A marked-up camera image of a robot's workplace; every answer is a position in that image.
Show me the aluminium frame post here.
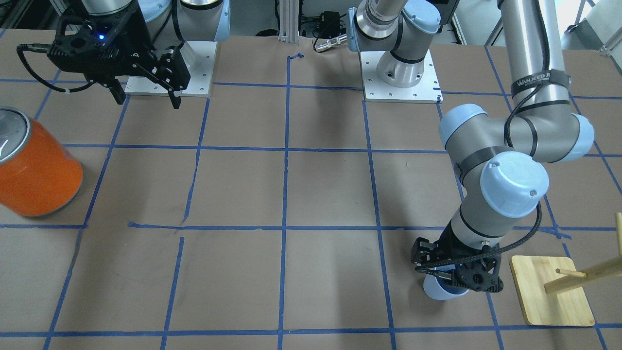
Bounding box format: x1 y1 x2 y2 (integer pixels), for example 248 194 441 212
277 0 300 46

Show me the wooden mug tree stand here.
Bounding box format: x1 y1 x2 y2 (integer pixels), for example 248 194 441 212
509 212 621 327

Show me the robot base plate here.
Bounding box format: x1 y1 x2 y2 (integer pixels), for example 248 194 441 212
124 40 218 97
360 51 444 104

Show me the orange can container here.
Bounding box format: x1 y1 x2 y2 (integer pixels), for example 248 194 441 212
0 106 84 217

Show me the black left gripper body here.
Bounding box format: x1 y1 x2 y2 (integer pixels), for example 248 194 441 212
411 226 503 293

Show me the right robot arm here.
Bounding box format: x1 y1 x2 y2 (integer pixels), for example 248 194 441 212
44 0 230 109

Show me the light blue cup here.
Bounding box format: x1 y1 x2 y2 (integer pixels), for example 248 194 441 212
423 275 469 300

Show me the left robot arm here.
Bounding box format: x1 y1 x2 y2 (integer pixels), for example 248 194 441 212
411 0 595 300

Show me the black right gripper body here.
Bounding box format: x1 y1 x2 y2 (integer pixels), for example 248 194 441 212
46 5 190 93

